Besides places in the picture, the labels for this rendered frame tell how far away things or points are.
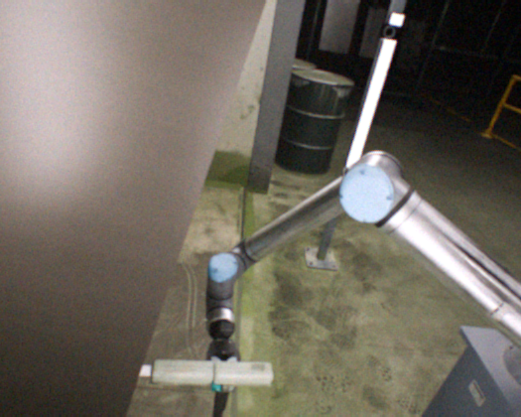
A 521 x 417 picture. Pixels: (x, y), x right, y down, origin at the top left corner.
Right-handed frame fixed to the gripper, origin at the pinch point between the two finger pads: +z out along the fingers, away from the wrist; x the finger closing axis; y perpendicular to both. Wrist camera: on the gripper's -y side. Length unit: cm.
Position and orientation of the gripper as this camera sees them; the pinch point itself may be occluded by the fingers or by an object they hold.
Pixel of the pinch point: (224, 382)
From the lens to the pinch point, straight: 105.3
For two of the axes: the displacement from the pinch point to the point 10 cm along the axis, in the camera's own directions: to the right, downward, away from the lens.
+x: -9.7, -1.1, -2.1
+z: 1.3, 4.9, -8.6
